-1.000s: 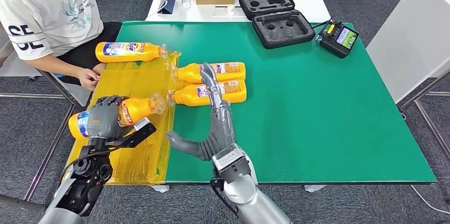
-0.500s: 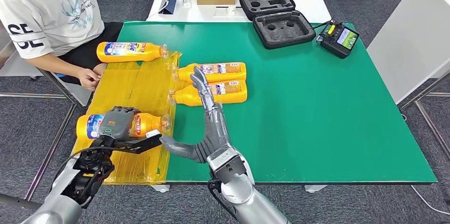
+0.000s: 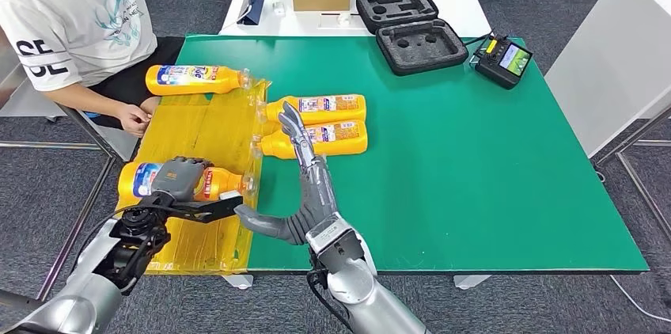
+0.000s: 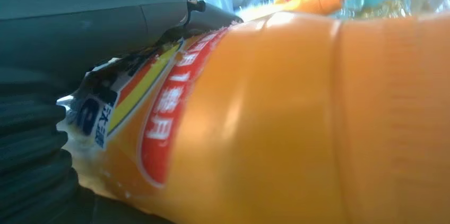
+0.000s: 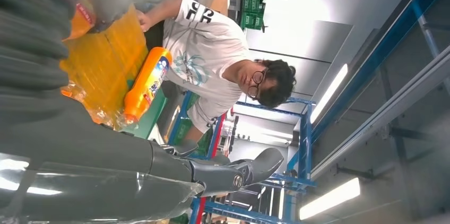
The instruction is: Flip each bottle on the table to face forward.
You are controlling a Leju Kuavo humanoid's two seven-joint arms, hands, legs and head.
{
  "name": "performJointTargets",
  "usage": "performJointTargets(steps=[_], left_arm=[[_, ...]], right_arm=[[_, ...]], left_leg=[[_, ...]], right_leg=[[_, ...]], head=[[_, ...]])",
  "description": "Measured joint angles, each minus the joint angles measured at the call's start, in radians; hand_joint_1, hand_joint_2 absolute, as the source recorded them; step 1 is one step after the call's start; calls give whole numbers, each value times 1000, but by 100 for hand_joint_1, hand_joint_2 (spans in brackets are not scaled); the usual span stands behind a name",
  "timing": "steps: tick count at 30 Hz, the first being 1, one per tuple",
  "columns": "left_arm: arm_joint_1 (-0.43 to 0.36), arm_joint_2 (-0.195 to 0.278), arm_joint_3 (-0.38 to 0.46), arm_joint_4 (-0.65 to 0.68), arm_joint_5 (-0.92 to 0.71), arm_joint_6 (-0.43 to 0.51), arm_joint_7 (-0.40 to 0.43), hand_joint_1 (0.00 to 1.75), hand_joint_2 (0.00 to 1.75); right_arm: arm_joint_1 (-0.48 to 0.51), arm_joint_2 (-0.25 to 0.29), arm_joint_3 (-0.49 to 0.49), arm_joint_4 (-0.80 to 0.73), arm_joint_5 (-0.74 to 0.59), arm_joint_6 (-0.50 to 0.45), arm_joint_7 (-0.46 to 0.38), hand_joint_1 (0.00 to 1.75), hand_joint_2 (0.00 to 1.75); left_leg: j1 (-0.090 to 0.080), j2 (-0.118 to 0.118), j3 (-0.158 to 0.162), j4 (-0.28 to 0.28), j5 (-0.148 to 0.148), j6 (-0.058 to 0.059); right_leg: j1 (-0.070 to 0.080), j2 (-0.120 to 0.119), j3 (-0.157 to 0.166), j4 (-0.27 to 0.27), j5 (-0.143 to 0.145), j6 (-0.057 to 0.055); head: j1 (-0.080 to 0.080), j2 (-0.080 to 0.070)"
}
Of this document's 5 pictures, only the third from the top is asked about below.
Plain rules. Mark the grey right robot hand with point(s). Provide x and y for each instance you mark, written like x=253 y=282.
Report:
x=317 y=190

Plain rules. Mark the orange detergent bottle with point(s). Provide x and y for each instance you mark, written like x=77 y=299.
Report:
x=183 y=86
x=325 y=118
x=225 y=182
x=346 y=147

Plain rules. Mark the dark grey bar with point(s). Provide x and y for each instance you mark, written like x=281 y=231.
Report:
x=21 y=300

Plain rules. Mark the person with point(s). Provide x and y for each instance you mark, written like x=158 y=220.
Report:
x=68 y=17

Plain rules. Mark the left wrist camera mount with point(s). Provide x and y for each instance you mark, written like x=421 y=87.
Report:
x=209 y=211

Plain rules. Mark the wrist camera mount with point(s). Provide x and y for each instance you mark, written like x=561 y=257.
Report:
x=209 y=211
x=335 y=253

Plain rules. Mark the green topped work table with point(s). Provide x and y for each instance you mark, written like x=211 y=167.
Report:
x=472 y=164

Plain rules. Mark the yellow plastic wrapped sheet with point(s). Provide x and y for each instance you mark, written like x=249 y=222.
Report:
x=209 y=127

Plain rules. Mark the black remote controller with screen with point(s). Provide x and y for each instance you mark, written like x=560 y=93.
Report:
x=498 y=68

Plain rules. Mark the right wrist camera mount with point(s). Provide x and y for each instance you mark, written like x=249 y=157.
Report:
x=335 y=253

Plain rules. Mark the open black foam case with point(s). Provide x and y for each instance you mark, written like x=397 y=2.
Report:
x=419 y=52

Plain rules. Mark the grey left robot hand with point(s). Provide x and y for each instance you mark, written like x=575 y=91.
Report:
x=181 y=179

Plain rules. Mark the small white earbud case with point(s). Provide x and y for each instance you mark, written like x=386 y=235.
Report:
x=278 y=8

